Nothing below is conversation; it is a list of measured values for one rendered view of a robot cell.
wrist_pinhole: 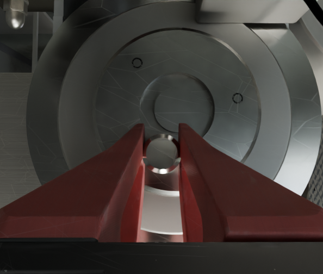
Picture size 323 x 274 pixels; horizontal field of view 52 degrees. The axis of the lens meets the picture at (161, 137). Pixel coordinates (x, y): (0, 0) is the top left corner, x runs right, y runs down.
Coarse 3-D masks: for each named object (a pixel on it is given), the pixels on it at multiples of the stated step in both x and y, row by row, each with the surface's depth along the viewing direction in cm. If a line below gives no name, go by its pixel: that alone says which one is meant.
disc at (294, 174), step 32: (96, 0) 17; (128, 0) 17; (160, 0) 17; (192, 0) 17; (64, 32) 17; (256, 32) 17; (288, 32) 17; (64, 64) 16; (288, 64) 17; (32, 96) 16; (32, 128) 16; (320, 128) 17; (32, 160) 16; (64, 160) 16; (288, 160) 16
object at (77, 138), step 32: (96, 32) 16; (128, 32) 16; (224, 32) 16; (96, 64) 16; (256, 64) 16; (64, 96) 16; (288, 96) 16; (64, 128) 16; (288, 128) 16; (256, 160) 16; (160, 224) 16
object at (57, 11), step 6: (54, 0) 17; (60, 0) 17; (66, 0) 18; (72, 0) 19; (78, 0) 20; (84, 0) 22; (54, 6) 17; (60, 6) 17; (66, 6) 18; (72, 6) 19; (78, 6) 20; (54, 12) 17; (60, 12) 17; (66, 12) 18; (72, 12) 19
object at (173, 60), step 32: (160, 32) 15; (192, 32) 15; (128, 64) 14; (160, 64) 14; (192, 64) 15; (224, 64) 15; (96, 96) 14; (128, 96) 14; (160, 96) 14; (192, 96) 14; (224, 96) 14; (256, 96) 14; (96, 128) 14; (128, 128) 14; (160, 128) 15; (192, 128) 15; (224, 128) 14; (256, 128) 14; (160, 192) 14
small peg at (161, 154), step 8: (152, 136) 12; (160, 136) 12; (168, 136) 12; (144, 144) 12; (152, 144) 11; (160, 144) 11; (168, 144) 11; (176, 144) 12; (144, 152) 12; (152, 152) 11; (160, 152) 11; (168, 152) 11; (176, 152) 11; (144, 160) 12; (152, 160) 11; (160, 160) 11; (168, 160) 11; (176, 160) 11; (152, 168) 11; (160, 168) 11; (168, 168) 11
